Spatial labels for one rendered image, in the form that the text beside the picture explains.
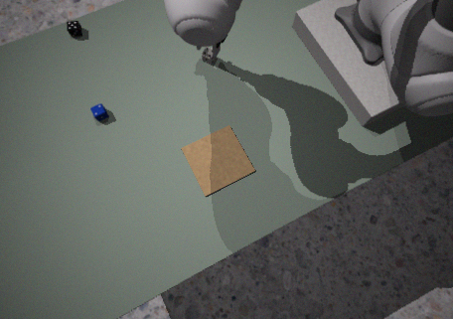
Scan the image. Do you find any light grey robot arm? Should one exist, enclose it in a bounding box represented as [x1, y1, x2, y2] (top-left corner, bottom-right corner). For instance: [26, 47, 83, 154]
[164, 0, 453, 116]

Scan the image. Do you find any blue die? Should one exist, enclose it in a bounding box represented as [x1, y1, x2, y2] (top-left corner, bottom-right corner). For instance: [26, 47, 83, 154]
[91, 104, 108, 121]

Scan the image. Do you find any tan mottled mat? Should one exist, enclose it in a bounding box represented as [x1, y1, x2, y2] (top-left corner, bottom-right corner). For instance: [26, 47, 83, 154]
[181, 125, 255, 196]

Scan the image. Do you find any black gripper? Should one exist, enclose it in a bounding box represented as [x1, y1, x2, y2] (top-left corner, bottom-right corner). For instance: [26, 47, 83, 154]
[197, 38, 226, 57]

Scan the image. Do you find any white die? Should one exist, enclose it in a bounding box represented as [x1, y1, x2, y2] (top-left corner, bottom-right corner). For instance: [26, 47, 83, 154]
[202, 47, 215, 64]

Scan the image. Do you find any black die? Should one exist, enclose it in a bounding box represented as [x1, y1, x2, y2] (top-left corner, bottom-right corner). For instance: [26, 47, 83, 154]
[67, 21, 82, 37]

